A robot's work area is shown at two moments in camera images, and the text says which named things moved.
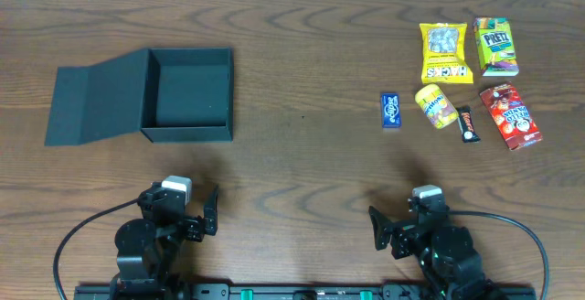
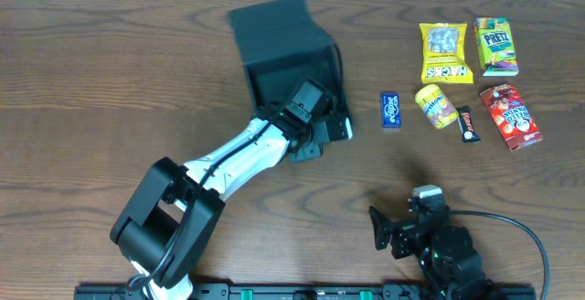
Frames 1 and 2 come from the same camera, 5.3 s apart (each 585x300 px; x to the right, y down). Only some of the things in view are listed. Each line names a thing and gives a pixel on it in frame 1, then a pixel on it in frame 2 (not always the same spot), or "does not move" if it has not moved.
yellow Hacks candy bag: (443, 54) does not move
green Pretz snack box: (495, 47) does not move
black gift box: (170, 95) → (282, 45)
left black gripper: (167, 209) → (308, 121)
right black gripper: (398, 237) does not move
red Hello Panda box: (511, 116) does not move
